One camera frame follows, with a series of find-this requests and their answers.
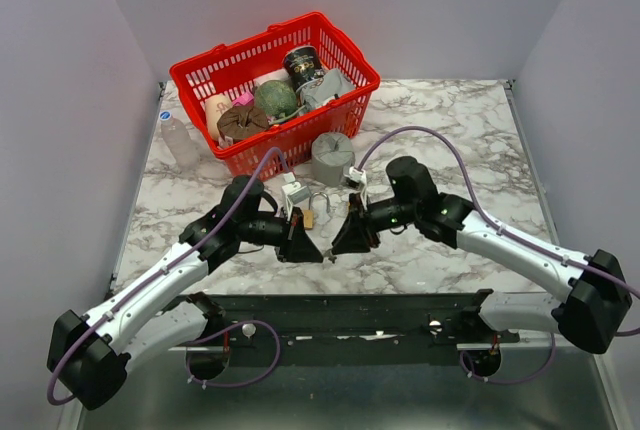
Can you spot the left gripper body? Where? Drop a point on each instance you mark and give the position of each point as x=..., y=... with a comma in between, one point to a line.
x=265, y=230

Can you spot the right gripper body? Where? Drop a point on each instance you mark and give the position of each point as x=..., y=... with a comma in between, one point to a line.
x=383, y=215

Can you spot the brass padlock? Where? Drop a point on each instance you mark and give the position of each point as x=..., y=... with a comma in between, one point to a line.
x=318, y=203

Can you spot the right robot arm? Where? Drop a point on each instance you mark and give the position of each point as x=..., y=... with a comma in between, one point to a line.
x=584, y=299

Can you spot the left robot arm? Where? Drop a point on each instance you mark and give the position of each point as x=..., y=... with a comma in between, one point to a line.
x=90, y=353

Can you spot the grey taped cylinder roll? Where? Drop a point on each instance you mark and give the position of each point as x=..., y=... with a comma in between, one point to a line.
x=332, y=154

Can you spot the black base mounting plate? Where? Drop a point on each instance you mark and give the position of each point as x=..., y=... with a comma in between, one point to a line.
x=319, y=330

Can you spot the brown fabric pouch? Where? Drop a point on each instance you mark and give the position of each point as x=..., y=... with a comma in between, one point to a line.
x=242, y=122

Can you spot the pink small box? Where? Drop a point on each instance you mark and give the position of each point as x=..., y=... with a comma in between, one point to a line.
x=244, y=99

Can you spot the clear plastic water bottle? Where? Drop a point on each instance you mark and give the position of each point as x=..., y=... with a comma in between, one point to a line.
x=178, y=141

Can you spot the green round melon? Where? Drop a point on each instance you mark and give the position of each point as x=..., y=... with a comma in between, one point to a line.
x=276, y=99

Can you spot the red plastic shopping basket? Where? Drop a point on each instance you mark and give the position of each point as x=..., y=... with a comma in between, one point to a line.
x=241, y=67

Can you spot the grey wrapped bundle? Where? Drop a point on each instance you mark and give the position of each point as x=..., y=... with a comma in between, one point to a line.
x=317, y=93

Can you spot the black printed can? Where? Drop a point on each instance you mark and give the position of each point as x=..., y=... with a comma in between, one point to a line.
x=303, y=66

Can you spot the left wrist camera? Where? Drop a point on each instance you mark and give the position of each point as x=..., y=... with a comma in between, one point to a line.
x=293, y=192

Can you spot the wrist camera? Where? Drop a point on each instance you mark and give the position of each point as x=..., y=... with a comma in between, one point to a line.
x=293, y=192
x=356, y=179

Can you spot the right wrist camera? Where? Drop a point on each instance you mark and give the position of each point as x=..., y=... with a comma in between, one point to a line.
x=356, y=179

